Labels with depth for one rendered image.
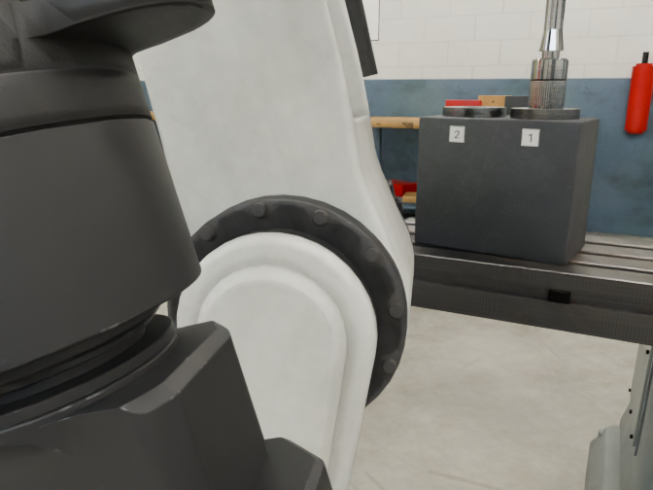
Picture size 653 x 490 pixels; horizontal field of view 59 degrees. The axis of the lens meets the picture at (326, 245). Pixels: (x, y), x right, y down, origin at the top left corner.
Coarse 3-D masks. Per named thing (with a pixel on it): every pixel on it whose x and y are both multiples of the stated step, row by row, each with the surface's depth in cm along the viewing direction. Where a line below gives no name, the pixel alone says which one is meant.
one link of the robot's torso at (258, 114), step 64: (256, 0) 30; (320, 0) 30; (192, 64) 32; (256, 64) 31; (320, 64) 31; (192, 128) 33; (256, 128) 32; (320, 128) 32; (192, 192) 34; (256, 192) 33; (320, 192) 33; (384, 192) 38; (384, 256) 32; (384, 320) 32; (384, 384) 33
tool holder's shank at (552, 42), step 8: (552, 0) 74; (560, 0) 74; (552, 8) 75; (560, 8) 74; (544, 16) 76; (552, 16) 75; (560, 16) 75; (544, 24) 76; (552, 24) 75; (560, 24) 75; (544, 32) 76; (552, 32) 75; (560, 32) 75; (544, 40) 76; (552, 40) 75; (560, 40) 75; (544, 48) 76; (552, 48) 75; (560, 48) 76; (544, 56) 77; (552, 56) 76
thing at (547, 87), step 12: (540, 72) 76; (552, 72) 76; (564, 72) 76; (540, 84) 76; (552, 84) 76; (564, 84) 76; (540, 96) 77; (552, 96) 76; (564, 96) 77; (540, 108) 77; (552, 108) 77
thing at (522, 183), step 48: (432, 144) 83; (480, 144) 79; (528, 144) 75; (576, 144) 72; (432, 192) 85; (480, 192) 80; (528, 192) 77; (576, 192) 75; (432, 240) 86; (480, 240) 82; (528, 240) 78; (576, 240) 80
